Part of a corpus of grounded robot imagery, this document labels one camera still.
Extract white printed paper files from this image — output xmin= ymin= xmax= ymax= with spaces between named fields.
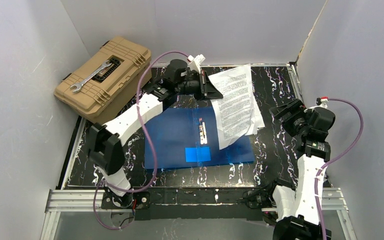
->
xmin=209 ymin=64 xmax=265 ymax=150

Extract blue plastic folder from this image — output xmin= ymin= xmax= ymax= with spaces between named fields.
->
xmin=144 ymin=107 xmax=255 ymax=171

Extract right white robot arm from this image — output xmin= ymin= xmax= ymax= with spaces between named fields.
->
xmin=270 ymin=96 xmax=336 ymax=240

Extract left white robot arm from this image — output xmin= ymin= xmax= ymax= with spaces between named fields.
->
xmin=86 ymin=54 xmax=223 ymax=198

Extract silver folder clip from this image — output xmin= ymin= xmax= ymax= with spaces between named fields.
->
xmin=198 ymin=117 xmax=208 ymax=145

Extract tan plastic toolbox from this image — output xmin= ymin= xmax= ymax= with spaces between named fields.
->
xmin=54 ymin=36 xmax=152 ymax=125

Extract silver open-end wrench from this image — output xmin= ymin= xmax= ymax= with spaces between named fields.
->
xmin=70 ymin=60 xmax=112 ymax=93

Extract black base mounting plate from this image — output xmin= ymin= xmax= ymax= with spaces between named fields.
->
xmin=100 ymin=185 xmax=277 ymax=222

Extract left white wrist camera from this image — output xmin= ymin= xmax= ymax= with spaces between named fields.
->
xmin=187 ymin=54 xmax=206 ymax=73

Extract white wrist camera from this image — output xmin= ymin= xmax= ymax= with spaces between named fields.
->
xmin=314 ymin=96 xmax=329 ymax=109
xmin=187 ymin=54 xmax=206 ymax=73

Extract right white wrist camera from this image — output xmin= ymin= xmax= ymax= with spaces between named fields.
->
xmin=314 ymin=96 xmax=329 ymax=109

